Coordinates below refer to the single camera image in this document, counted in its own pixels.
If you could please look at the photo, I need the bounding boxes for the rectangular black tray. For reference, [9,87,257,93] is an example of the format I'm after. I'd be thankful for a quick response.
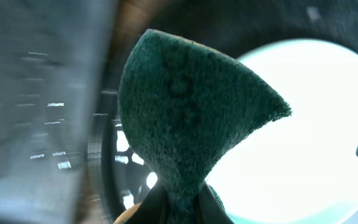
[0,0,117,223]

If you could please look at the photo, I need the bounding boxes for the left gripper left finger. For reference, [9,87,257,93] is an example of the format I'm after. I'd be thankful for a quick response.
[126,182,168,224]

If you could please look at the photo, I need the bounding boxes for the light green plate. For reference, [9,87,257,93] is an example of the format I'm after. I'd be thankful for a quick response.
[208,39,358,223]

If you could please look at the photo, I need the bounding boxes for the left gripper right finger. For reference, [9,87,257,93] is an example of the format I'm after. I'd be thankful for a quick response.
[197,183,234,224]

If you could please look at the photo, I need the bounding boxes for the green yellow sponge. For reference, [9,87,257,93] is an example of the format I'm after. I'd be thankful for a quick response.
[119,29,291,223]

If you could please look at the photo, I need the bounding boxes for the round black tray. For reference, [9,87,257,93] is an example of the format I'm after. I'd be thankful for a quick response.
[88,0,358,221]

